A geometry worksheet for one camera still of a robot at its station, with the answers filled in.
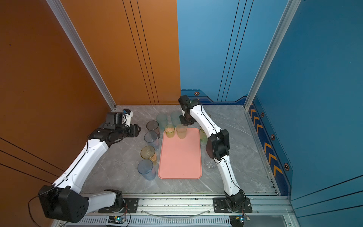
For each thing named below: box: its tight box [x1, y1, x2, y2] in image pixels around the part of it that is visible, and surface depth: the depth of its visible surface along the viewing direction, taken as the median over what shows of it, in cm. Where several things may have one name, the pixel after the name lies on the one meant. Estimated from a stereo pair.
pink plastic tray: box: [157, 127, 203, 180], surface depth 91 cm
